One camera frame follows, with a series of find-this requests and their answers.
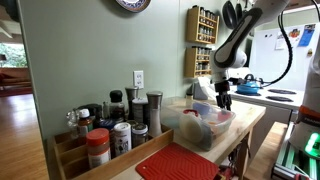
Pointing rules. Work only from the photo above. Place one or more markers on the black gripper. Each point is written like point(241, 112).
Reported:
point(222, 91)

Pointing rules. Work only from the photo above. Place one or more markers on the blue bowl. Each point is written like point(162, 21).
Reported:
point(201, 109)

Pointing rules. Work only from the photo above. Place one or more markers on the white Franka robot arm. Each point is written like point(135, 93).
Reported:
point(236, 43)

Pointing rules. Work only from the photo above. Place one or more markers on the butcher block table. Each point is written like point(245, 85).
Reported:
point(245, 116)

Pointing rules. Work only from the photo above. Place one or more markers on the blue kettle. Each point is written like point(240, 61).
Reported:
point(248, 88)

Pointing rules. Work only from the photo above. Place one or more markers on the clear plastic bin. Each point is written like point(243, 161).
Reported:
point(200, 130)

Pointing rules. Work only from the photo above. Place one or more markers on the white stove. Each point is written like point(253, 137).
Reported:
point(260, 100)

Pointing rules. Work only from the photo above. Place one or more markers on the white round plate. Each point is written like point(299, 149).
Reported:
point(190, 128)

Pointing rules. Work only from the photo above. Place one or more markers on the wooden spice rack with jars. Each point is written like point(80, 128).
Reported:
point(191, 26)
point(190, 63)

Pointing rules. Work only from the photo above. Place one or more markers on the black stove burner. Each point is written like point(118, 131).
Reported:
point(279, 98)
point(282, 91)

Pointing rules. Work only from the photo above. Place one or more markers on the tall steel salt grinder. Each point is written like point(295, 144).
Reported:
point(154, 113)

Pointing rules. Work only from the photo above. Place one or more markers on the red silicone mat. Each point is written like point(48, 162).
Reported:
point(176, 165)

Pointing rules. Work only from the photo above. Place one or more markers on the white paper on fridge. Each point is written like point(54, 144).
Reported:
point(280, 43)

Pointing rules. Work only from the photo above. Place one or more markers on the white lidded container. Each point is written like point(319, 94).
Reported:
point(140, 110)

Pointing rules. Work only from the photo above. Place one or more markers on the white fridge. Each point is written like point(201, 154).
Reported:
point(300, 63)

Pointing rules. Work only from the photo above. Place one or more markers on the small glass spice jar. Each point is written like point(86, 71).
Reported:
point(140, 135)

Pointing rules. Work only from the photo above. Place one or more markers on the large black hanging pan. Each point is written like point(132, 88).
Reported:
point(229, 15)

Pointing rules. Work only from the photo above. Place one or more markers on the steel pepper grinder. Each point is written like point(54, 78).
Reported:
point(131, 100)

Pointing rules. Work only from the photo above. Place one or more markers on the small black hanging pan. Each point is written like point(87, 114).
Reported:
point(239, 10)

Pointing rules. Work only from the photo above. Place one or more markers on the wooden tray organizer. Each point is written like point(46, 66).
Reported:
point(133, 156)

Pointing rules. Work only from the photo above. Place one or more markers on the white spice shaker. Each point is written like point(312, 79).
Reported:
point(122, 138)

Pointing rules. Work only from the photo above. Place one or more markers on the black cap glass bottle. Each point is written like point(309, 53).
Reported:
point(116, 105)

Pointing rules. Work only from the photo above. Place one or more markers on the blue paper on fridge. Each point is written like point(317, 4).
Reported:
point(306, 35)

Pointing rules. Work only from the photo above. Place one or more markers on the blue lid jar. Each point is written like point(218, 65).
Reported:
point(106, 125)

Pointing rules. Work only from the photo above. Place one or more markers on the orange lid spice jar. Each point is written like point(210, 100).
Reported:
point(98, 146)

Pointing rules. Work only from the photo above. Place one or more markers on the white cap red label bottle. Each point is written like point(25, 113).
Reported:
point(84, 123)

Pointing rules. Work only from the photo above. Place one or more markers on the clear glass bottle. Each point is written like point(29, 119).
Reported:
point(72, 123)

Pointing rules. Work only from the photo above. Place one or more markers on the brown sofa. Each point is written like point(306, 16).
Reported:
point(15, 76)

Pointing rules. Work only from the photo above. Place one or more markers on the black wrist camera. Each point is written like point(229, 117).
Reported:
point(237, 80)

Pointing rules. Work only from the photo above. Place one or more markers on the aluminium robot frame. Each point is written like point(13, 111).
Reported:
point(283, 160)

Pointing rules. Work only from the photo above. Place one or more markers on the white wall outlet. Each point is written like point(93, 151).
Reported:
point(138, 79)

